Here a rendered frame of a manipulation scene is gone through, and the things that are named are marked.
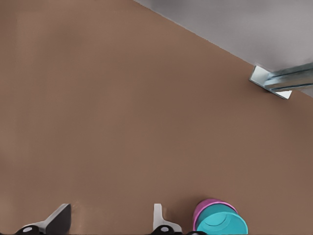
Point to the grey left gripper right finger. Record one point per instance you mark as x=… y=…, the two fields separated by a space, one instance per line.
x=159 y=219

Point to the blue bowl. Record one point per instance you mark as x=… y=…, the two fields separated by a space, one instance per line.
x=221 y=221

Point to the pink bowl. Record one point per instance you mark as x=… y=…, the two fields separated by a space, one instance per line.
x=201 y=208

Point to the silver frame post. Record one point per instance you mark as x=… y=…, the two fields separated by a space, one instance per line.
x=281 y=79

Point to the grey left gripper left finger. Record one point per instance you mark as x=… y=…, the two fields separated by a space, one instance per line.
x=57 y=219

